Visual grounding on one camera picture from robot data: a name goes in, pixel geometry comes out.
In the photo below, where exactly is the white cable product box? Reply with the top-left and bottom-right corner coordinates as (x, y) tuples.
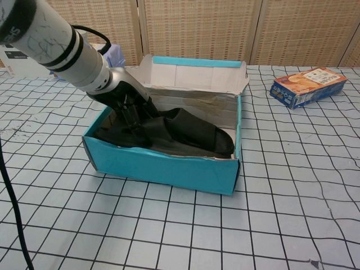
(0, 42), (37, 74)

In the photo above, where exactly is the blue checked tablecloth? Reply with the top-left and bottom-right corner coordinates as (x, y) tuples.
(0, 65), (360, 270)

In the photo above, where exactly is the teal cardboard shoe box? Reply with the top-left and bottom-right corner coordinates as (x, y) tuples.
(82, 55), (250, 196)

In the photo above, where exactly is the black slide sandal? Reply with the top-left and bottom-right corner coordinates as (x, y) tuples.
(160, 108), (236, 154)
(92, 116), (226, 159)

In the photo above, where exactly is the woven bamboo folding screen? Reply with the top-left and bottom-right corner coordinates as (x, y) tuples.
(0, 0), (360, 68)

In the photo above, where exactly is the blue white tissue pack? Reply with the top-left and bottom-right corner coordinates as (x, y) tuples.
(49, 43), (126, 82)

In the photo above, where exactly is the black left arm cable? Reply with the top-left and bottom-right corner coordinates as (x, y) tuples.
(0, 25), (112, 270)

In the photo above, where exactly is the orange blue snack box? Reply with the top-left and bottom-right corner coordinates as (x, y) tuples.
(269, 66), (348, 109)

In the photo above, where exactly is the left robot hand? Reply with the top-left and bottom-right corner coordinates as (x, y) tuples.
(87, 66), (161, 147)

